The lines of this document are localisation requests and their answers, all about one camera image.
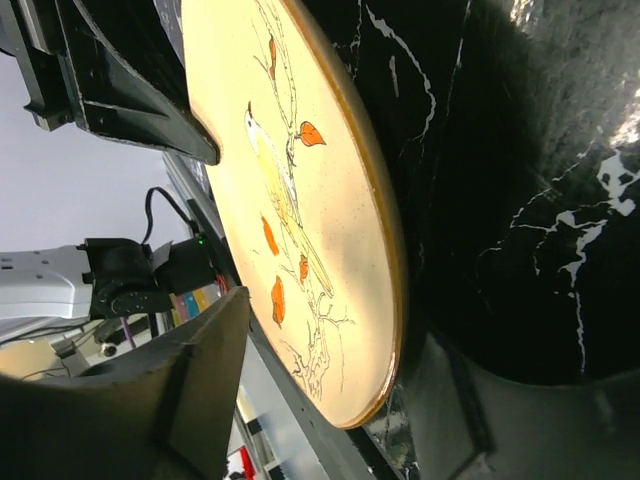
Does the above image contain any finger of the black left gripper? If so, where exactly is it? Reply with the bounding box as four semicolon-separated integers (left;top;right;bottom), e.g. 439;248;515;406
56;1;220;165

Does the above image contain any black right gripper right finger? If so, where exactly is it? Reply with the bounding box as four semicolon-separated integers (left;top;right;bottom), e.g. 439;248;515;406
403;333;639;479

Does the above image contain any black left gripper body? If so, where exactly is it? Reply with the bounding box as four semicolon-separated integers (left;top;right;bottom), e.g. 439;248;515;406
1;1;78;131

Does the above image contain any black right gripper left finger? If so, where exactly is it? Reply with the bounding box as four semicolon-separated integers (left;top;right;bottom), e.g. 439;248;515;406
1;287;250;479

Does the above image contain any yellow floral plate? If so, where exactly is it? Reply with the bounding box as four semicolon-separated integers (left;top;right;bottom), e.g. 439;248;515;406
180;1;408;429

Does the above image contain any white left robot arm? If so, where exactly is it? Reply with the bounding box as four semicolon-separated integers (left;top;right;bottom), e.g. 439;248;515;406
1;1;225;345

